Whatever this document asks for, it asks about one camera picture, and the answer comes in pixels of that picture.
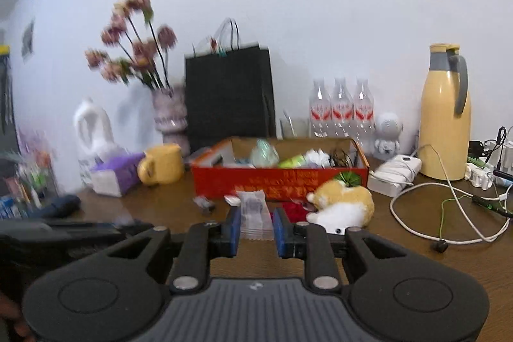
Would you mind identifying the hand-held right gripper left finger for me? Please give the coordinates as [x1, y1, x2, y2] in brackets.
[106, 206, 243, 291]

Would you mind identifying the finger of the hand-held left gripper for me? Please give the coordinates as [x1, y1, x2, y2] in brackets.
[48, 219, 155, 239]

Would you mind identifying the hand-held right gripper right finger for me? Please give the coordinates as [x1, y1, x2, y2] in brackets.
[273, 208, 405, 290]

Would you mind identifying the clear plastic packet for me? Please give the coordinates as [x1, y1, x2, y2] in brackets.
[236, 190, 273, 240]

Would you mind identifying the red yarn flower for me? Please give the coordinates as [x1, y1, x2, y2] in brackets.
[282, 202, 313, 224]

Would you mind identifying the red cardboard box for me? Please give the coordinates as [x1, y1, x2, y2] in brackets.
[190, 137, 370, 203]

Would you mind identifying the yellow and white plush toy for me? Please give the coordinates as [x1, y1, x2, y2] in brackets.
[307, 179, 375, 234]

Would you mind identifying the person's left hand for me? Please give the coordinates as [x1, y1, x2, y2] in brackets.
[0, 292, 35, 339]

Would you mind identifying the small grey clip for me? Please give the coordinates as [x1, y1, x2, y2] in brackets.
[193, 196, 216, 214]

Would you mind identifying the dark blue pouch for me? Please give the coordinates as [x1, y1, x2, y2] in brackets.
[40, 195, 83, 218]

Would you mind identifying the purple tissue pack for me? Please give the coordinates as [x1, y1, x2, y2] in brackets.
[90, 153, 146, 197]

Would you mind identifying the green toy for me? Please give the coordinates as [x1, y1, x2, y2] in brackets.
[278, 154, 311, 168]

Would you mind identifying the clutter of stationery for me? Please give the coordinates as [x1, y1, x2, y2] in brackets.
[0, 150, 61, 220]

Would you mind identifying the crumpled white paper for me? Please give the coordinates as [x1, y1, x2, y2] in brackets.
[305, 149, 333, 168]

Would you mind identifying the yellow mug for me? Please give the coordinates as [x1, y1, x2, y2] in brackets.
[137, 144, 185, 186]

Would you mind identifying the white detergent bottle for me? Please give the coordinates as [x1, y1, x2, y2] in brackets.
[73, 97, 117, 186]

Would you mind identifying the clear drinking glass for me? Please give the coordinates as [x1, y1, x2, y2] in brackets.
[281, 115, 311, 138]

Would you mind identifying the white power adapter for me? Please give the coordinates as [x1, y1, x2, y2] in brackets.
[368, 154, 423, 198]

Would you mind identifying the black paper bag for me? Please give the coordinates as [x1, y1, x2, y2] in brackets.
[184, 17, 277, 152]

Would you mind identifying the white astronaut figurine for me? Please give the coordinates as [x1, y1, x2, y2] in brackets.
[373, 112, 403, 161]

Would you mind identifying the artificial pink flower bouquet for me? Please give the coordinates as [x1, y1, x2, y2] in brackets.
[84, 0, 179, 91]

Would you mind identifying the yellow thermos jug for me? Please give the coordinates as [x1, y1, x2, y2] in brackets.
[419, 43, 473, 181]

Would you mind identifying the black pen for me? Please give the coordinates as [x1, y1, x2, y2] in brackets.
[472, 196, 513, 218]

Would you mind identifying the coiled black cable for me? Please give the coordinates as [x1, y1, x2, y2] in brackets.
[331, 147, 359, 168]

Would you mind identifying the white charging cable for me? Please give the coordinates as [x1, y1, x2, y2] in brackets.
[390, 145, 511, 245]

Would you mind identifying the green earphone cable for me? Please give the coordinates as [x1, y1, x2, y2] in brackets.
[431, 196, 482, 253]

